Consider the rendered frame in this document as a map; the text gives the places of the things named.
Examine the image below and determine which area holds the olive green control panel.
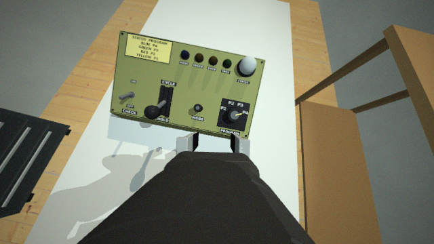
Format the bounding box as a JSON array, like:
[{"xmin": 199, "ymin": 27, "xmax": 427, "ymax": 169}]
[{"xmin": 110, "ymin": 30, "xmax": 266, "ymax": 139}]

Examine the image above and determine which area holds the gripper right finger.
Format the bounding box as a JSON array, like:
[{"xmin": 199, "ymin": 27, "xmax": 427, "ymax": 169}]
[{"xmin": 231, "ymin": 133, "xmax": 250, "ymax": 158}]

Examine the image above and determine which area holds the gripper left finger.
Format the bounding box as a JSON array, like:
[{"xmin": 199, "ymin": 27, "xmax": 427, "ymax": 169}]
[{"xmin": 176, "ymin": 132, "xmax": 199, "ymax": 155}]

